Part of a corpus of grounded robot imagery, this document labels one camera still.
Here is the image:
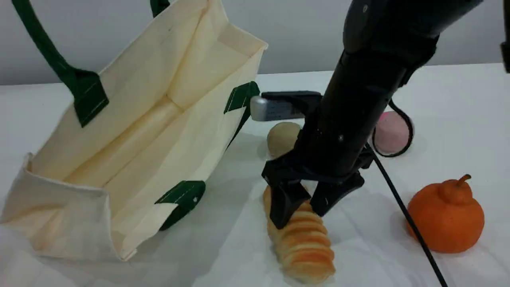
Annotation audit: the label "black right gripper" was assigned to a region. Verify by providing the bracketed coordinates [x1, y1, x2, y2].
[262, 118, 375, 230]

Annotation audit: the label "long ridged golden bread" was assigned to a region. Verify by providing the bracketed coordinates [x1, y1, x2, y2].
[263, 185, 336, 285]

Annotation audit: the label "pale pink peach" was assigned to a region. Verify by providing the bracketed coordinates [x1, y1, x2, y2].
[372, 111, 413, 155]

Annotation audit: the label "white canvas bag green handles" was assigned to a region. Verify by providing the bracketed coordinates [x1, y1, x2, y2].
[0, 0, 268, 262]

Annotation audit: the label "round beige bun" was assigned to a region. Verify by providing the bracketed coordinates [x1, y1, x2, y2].
[267, 122, 302, 160]

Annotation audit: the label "orange tangerine with stem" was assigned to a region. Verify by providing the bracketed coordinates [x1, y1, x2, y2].
[406, 174, 485, 254]

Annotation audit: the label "black cable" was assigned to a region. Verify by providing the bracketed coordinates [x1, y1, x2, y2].
[365, 99, 449, 287]

